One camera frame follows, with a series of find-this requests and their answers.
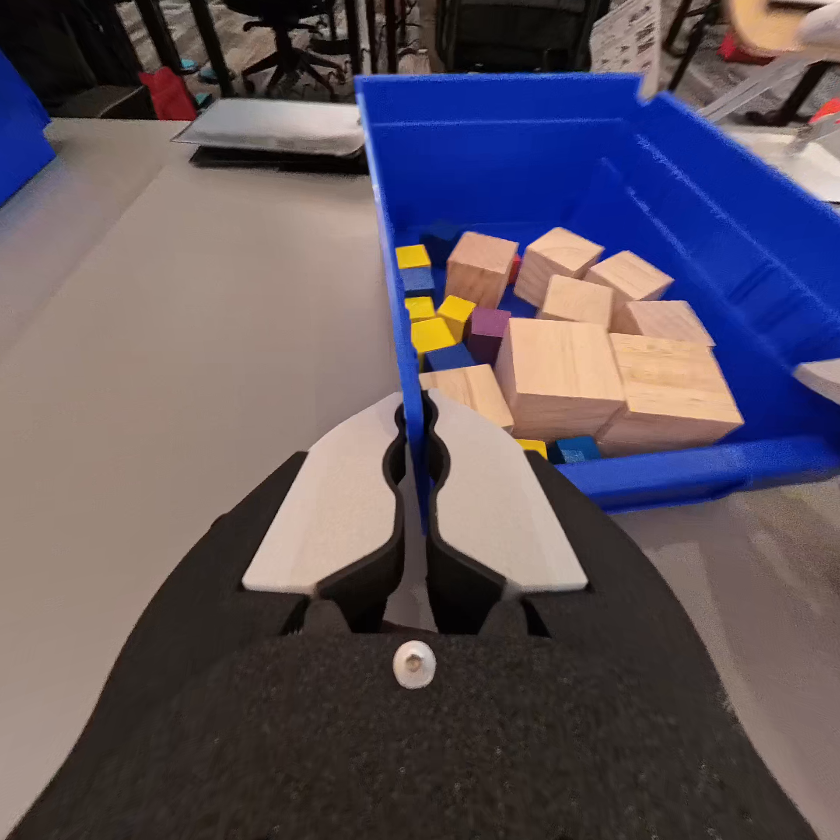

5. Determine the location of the red box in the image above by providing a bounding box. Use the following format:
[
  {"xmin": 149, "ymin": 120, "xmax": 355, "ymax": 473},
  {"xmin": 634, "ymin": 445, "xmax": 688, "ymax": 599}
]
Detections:
[{"xmin": 717, "ymin": 31, "xmax": 773, "ymax": 67}]

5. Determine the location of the blue plastic box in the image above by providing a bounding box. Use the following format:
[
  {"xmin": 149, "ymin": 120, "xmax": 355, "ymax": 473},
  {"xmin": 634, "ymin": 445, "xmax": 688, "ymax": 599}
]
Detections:
[{"xmin": 0, "ymin": 49, "xmax": 58, "ymax": 209}]

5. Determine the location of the blue plastic bin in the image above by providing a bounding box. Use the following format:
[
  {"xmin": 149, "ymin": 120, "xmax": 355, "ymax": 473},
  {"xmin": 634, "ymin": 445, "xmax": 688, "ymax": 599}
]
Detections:
[{"xmin": 354, "ymin": 72, "xmax": 840, "ymax": 516}]

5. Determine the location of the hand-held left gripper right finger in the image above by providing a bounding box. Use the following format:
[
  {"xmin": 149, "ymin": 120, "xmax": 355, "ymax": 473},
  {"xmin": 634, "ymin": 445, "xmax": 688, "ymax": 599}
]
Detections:
[{"xmin": 425, "ymin": 388, "xmax": 588, "ymax": 635}]

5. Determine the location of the black office chair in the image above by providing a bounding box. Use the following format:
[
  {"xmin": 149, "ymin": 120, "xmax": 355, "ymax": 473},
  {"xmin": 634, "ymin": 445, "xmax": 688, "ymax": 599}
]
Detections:
[
  {"xmin": 222, "ymin": 0, "xmax": 343, "ymax": 101},
  {"xmin": 435, "ymin": 0, "xmax": 602, "ymax": 73}
]

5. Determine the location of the picture-printed paper sheet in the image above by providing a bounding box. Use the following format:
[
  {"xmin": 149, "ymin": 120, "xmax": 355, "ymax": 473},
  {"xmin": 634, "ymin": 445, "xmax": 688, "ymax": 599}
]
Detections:
[{"xmin": 589, "ymin": 0, "xmax": 665, "ymax": 101}]

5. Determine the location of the pile of wooden coloured cubes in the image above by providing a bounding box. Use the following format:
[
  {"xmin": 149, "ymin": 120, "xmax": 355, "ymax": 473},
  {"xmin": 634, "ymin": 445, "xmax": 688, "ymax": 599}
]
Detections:
[{"xmin": 395, "ymin": 226, "xmax": 746, "ymax": 465}]

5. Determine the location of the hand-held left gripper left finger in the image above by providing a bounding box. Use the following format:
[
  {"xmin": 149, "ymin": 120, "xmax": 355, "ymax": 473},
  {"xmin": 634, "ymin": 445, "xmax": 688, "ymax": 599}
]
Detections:
[{"xmin": 241, "ymin": 392, "xmax": 404, "ymax": 634}]

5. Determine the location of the grey flat pad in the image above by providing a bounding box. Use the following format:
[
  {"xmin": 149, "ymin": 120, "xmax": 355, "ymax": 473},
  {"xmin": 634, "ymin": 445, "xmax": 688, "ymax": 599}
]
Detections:
[{"xmin": 172, "ymin": 98, "xmax": 370, "ymax": 176}]

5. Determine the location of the red bag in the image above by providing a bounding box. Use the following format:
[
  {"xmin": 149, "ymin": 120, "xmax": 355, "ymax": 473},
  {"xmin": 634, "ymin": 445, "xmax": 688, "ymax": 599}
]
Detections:
[{"xmin": 139, "ymin": 66, "xmax": 199, "ymax": 122}]

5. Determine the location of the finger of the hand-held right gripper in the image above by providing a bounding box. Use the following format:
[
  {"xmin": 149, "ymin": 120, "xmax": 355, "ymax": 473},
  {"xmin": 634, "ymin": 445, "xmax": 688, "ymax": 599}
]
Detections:
[{"xmin": 793, "ymin": 357, "xmax": 840, "ymax": 406}]

